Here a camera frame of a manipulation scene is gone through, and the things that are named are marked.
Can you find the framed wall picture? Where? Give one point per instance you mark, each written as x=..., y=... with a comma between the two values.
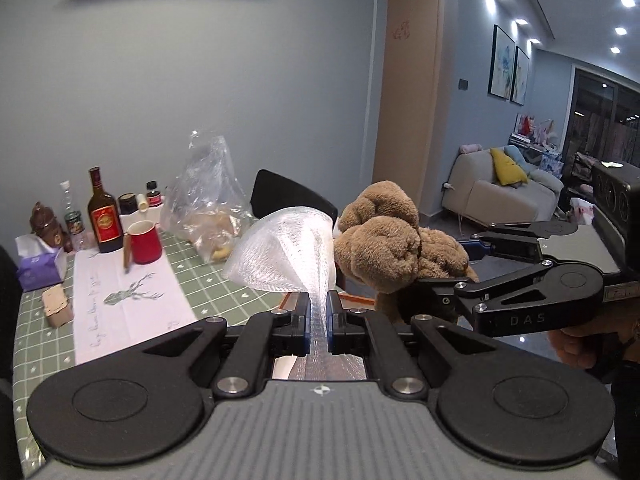
x=520, y=77
x=502, y=64

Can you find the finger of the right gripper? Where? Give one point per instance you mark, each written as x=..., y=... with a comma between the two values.
x=548, y=295
x=536, y=241

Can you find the brown plush toy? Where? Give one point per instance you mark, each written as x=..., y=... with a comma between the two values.
x=382, y=246

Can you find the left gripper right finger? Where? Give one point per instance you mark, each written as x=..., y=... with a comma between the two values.
x=493, y=399

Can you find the clear plastic bag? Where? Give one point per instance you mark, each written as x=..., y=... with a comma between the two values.
x=205, y=205

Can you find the red mug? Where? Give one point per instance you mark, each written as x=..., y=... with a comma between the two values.
x=141, y=244

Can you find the purple tissue box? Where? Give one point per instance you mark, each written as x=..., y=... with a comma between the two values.
x=40, y=265

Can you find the left framed wall picture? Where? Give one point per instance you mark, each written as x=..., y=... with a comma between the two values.
x=502, y=64

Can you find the beige door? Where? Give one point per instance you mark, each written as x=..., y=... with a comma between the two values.
x=413, y=44

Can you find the right framed wall picture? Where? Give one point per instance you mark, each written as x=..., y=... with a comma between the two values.
x=520, y=77

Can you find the brown bear figurine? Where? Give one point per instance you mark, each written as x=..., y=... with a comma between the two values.
x=45, y=225

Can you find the small dark sauce bottle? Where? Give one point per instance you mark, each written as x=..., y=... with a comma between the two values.
x=153, y=195

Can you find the yellow cushion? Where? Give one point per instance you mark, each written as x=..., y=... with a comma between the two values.
x=506, y=169

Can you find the black chair far side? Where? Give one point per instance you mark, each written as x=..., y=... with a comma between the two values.
x=272, y=192

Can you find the dark jar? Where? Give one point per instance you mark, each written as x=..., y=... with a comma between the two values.
x=128, y=204

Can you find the white table runner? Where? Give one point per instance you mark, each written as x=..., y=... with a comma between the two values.
x=115, y=308

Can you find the clear water bottle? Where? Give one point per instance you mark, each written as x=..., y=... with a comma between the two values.
x=73, y=219

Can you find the brown liquor bottle red label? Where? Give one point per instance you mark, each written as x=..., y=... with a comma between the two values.
x=104, y=216

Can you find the beige sofa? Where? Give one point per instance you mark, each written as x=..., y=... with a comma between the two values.
x=473, y=191

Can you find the small cardboard box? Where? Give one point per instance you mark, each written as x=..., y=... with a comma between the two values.
x=56, y=306

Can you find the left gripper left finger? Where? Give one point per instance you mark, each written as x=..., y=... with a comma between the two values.
x=141, y=402

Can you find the person's right hand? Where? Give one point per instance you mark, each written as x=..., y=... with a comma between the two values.
x=580, y=346

